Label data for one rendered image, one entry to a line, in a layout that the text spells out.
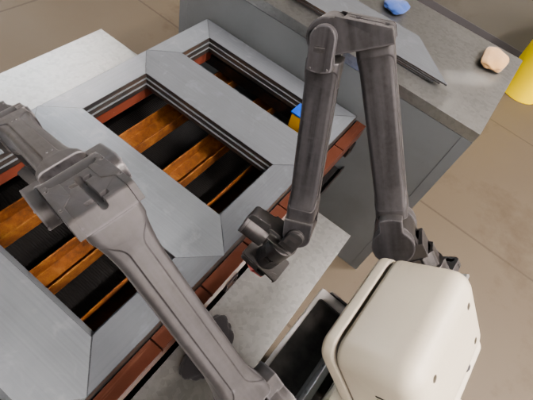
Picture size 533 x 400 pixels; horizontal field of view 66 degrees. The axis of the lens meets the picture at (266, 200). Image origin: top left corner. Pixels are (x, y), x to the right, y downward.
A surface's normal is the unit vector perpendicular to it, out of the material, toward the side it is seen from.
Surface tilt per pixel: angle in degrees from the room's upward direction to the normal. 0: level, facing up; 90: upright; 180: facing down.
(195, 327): 42
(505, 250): 0
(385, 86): 71
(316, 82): 83
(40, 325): 0
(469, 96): 0
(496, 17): 90
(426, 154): 90
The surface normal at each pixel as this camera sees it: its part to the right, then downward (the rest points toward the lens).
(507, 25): -0.61, 0.57
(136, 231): 0.53, 0.08
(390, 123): -0.26, 0.49
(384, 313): -0.36, -0.82
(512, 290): 0.21, -0.55
